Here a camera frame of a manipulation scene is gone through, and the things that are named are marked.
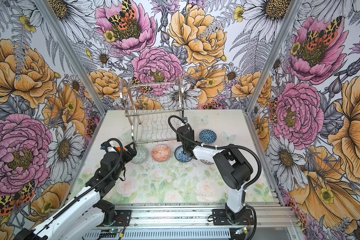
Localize steel two-tier dish rack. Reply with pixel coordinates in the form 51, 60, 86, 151
120, 77, 185, 144

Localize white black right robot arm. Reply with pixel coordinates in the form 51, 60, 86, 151
168, 116, 259, 225

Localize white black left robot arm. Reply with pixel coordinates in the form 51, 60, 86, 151
15, 138, 137, 240

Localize blue floral bowl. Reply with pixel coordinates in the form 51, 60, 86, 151
175, 146, 192, 163

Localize dark blue dotted bowl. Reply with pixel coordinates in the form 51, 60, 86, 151
199, 129, 217, 145

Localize green patterned bowl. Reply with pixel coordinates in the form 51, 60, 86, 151
131, 146, 149, 164

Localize orange patterned bowl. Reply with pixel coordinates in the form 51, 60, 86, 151
151, 145, 171, 163

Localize white brown lattice bowl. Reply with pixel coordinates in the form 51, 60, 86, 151
200, 160, 214, 165

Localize green circuit board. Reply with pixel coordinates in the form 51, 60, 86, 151
97, 230, 125, 240

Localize white perforated vent strip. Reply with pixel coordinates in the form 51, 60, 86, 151
81, 228, 231, 240

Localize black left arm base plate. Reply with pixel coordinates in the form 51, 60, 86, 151
101, 210, 132, 227

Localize right black corrugated cable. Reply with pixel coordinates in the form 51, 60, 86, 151
167, 115, 262, 190

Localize aluminium mounting rail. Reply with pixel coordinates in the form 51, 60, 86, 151
115, 204, 298, 229

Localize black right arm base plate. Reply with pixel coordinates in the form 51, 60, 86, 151
209, 208, 255, 226

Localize left aluminium frame post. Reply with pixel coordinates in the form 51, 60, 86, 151
35, 1, 107, 117

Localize aluminium frame post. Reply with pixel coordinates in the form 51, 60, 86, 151
35, 1, 107, 117
245, 0, 303, 115

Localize right aluminium frame post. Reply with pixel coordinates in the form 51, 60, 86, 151
245, 0, 303, 115

